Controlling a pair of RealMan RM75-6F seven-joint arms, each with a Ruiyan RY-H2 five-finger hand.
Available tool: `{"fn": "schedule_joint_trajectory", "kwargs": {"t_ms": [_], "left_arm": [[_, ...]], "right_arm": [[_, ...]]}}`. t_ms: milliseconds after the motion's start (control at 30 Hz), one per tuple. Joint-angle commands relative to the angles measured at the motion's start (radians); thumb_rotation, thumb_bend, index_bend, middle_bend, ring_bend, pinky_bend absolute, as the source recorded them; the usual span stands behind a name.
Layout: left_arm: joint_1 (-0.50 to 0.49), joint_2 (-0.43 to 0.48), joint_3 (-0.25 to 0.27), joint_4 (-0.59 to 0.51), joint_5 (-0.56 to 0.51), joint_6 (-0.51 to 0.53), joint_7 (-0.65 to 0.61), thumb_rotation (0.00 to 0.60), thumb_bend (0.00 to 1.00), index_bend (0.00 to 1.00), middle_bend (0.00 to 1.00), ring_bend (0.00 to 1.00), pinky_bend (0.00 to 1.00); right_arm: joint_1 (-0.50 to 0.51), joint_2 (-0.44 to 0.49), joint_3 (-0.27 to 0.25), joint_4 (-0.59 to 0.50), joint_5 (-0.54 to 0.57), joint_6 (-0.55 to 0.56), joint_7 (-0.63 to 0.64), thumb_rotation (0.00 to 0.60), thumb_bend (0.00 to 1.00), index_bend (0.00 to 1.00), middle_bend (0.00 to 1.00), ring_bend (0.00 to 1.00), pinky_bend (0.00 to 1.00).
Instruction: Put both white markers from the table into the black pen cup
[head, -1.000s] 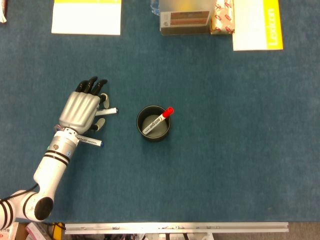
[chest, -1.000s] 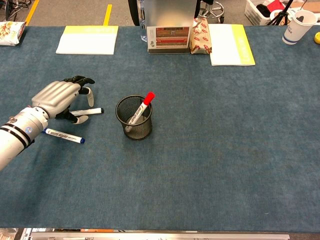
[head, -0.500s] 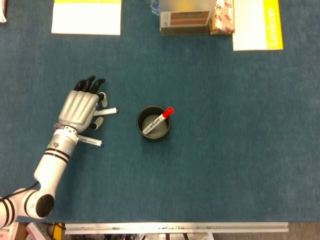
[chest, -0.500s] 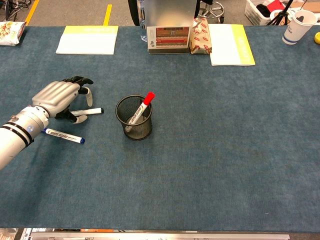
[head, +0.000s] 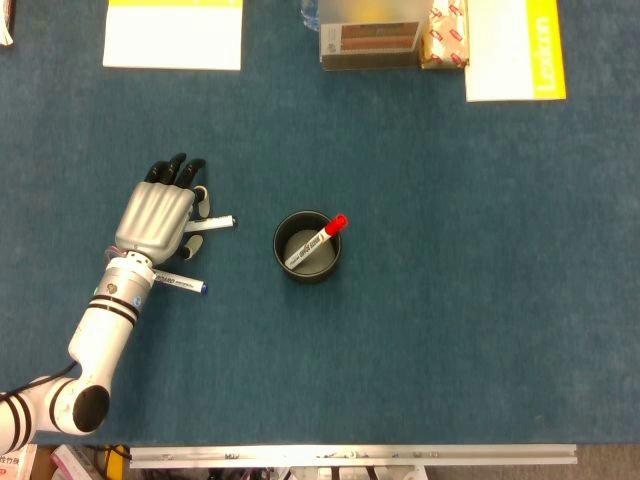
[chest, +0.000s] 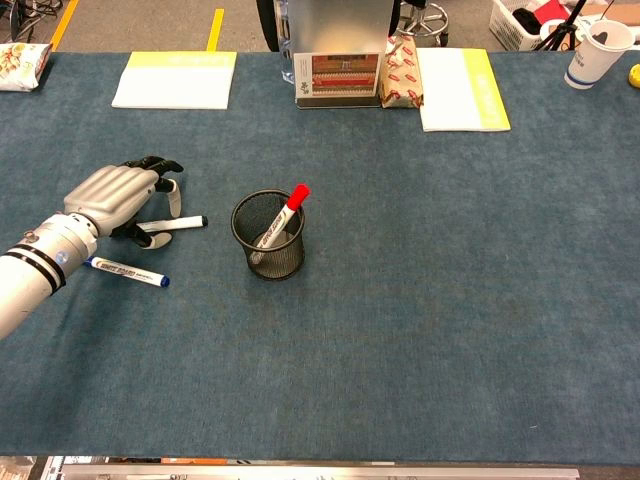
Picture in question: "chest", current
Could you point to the gold red wrapped snack pack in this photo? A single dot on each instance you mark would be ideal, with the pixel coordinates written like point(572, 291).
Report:
point(402, 75)

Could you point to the red whiteboard marker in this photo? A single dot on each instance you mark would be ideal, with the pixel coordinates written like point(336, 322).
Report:
point(285, 212)

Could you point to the small yellow round object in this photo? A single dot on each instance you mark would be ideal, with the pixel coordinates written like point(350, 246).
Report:
point(635, 76)

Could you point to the blue whiteboard marker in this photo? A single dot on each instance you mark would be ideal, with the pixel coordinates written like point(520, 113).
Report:
point(125, 271)

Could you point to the chrome stool base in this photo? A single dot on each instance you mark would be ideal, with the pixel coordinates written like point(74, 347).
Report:
point(425, 20)

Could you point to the white yellow Lexicon notebook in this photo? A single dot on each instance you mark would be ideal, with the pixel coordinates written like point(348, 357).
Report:
point(460, 90)

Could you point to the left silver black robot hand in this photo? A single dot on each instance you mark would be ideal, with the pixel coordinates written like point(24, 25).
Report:
point(107, 192)

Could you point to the printed snack bag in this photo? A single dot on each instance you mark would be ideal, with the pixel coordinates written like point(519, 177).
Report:
point(17, 65)

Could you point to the white plastic basket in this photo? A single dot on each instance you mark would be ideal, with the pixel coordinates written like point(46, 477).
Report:
point(505, 25)

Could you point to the black tripod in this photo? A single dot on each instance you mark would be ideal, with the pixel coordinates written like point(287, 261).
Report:
point(562, 32)

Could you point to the black wheeled frame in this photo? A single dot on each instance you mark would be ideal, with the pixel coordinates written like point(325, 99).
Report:
point(25, 15)

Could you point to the blue felt table mat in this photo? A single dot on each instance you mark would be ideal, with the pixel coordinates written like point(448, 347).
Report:
point(425, 275)

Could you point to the white notebook with yellow band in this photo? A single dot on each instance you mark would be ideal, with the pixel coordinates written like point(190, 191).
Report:
point(175, 82)

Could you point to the black round cup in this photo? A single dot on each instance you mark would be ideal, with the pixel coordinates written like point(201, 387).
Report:
point(275, 265)

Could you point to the aluminium profile rail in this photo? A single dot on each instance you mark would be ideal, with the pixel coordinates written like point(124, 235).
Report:
point(325, 472)

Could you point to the white paper cup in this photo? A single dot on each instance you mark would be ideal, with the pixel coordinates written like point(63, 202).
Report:
point(592, 57)

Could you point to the black whiteboard marker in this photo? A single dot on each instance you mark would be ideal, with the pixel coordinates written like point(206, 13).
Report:
point(175, 223)

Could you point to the clear plastic water bottle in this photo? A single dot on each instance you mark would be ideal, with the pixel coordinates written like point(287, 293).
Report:
point(286, 45)

